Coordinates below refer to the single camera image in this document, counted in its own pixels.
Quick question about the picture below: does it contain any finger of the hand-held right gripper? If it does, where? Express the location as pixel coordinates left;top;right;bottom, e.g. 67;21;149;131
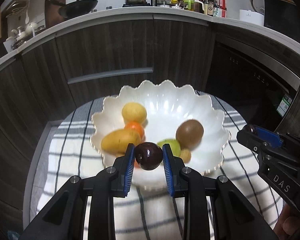
255;126;300;153
236;129;300;168

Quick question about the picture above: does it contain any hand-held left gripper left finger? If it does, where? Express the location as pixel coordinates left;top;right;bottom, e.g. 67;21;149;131
22;143;136;240

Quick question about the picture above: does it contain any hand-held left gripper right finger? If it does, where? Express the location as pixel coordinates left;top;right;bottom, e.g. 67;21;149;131
162;143;278;240

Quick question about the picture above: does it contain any dark purple plum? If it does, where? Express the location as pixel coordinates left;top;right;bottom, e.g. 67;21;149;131
135;142;163;171

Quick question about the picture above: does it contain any yellow mango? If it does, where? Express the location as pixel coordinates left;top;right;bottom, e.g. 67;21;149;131
101;129;142;154

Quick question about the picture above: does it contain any brown kiwi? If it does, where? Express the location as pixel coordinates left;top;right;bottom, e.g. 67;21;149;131
175;120;204;148

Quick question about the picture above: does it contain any small yellow fruit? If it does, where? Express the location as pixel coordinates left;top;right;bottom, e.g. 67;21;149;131
122;102;147;123

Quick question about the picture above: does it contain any white scalloped bowl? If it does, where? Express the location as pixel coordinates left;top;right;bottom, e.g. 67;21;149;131
90;79;232;189

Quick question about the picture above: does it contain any person's right hand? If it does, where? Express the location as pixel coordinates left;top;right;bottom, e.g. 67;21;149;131
272;202;300;240

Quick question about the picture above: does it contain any green round fruit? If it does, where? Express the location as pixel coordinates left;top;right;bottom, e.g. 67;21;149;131
157;138;182;157

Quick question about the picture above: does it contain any white grey striped tablecloth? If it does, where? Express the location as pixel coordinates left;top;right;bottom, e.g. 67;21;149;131
30;96;287;240

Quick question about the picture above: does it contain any built-in black dishwasher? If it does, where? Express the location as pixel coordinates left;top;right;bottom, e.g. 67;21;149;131
205;42;300;133

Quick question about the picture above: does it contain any black microwave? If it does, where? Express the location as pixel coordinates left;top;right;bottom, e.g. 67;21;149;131
264;0;300;48

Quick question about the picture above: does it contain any dark wooden kitchen cabinet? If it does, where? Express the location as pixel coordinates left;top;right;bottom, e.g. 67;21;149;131
0;19;216;205

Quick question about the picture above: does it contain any white electric kettle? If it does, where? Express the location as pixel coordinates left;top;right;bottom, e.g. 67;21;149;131
247;0;267;15

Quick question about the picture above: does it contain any black gas stove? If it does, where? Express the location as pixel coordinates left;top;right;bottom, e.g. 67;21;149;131
122;2;152;8

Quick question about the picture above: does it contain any black wok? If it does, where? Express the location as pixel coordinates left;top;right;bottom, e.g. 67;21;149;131
57;0;98;18

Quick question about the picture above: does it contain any white teapot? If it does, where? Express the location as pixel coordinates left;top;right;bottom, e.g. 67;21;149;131
25;22;38;34

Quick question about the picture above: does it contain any dark wooden cutting board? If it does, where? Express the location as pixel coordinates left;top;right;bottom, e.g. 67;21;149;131
44;0;67;28

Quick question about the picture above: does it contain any black knife block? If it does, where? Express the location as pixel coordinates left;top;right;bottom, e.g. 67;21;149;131
0;40;9;57

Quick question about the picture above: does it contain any grey drawer handle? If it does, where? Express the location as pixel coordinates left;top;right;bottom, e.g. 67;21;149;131
67;67;153;84

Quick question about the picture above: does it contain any wall-mounted wire rack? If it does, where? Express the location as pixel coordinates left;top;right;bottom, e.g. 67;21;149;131
6;0;32;17

